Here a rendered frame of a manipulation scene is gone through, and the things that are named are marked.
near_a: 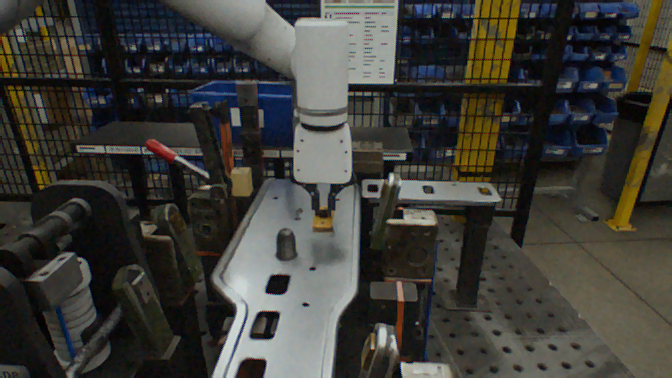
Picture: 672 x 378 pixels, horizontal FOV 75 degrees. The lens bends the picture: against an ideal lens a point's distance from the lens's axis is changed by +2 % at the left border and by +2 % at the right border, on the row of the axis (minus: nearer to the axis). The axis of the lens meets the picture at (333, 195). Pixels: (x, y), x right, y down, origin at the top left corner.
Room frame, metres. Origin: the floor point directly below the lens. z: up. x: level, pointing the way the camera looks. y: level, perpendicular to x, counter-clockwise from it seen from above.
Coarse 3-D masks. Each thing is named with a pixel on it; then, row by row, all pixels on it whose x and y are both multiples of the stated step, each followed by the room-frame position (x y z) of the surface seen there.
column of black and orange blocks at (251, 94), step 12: (240, 84) 1.02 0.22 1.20; (252, 84) 1.02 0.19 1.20; (240, 96) 1.02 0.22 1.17; (252, 96) 1.02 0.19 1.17; (240, 108) 1.02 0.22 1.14; (252, 108) 1.02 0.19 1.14; (240, 120) 1.02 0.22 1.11; (252, 120) 1.02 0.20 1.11; (240, 132) 1.03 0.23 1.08; (252, 132) 1.03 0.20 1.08; (252, 144) 1.02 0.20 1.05; (252, 156) 1.02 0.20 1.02; (252, 168) 1.03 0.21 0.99; (252, 180) 1.02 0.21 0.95
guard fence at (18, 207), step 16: (0, 48) 2.20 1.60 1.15; (0, 96) 2.22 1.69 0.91; (16, 96) 2.21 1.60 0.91; (0, 112) 2.23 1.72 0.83; (16, 112) 2.21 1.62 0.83; (0, 128) 2.23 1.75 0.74; (16, 128) 2.22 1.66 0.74; (32, 128) 2.23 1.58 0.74; (0, 144) 2.23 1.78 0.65; (16, 144) 2.23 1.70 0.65; (32, 160) 2.21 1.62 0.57; (0, 176) 2.24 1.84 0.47; (16, 176) 2.24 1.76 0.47; (32, 176) 2.23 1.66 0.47; (0, 192) 2.23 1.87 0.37; (16, 192) 2.24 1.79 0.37; (0, 208) 2.23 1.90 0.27; (16, 208) 2.23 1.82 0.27; (0, 224) 2.22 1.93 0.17
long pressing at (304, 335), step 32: (288, 192) 0.85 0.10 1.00; (320, 192) 0.85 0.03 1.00; (352, 192) 0.85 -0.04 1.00; (256, 224) 0.70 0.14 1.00; (288, 224) 0.70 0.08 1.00; (352, 224) 0.70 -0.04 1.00; (224, 256) 0.59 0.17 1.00; (256, 256) 0.59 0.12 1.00; (320, 256) 0.59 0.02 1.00; (352, 256) 0.60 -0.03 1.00; (224, 288) 0.51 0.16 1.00; (256, 288) 0.51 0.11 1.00; (288, 288) 0.51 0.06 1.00; (320, 288) 0.51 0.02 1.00; (352, 288) 0.51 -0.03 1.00; (288, 320) 0.44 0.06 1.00; (320, 320) 0.44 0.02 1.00; (224, 352) 0.38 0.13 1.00; (256, 352) 0.39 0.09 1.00; (288, 352) 0.39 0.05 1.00; (320, 352) 0.39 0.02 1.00
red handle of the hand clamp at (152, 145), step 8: (152, 144) 0.73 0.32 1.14; (160, 144) 0.74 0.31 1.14; (152, 152) 0.73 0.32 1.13; (160, 152) 0.73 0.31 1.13; (168, 152) 0.73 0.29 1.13; (168, 160) 0.73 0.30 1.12; (176, 160) 0.73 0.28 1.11; (184, 160) 0.74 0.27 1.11; (184, 168) 0.73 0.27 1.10; (192, 168) 0.73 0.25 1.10; (200, 168) 0.74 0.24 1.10; (200, 176) 0.73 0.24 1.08; (208, 176) 0.73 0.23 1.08; (224, 184) 0.73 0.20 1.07
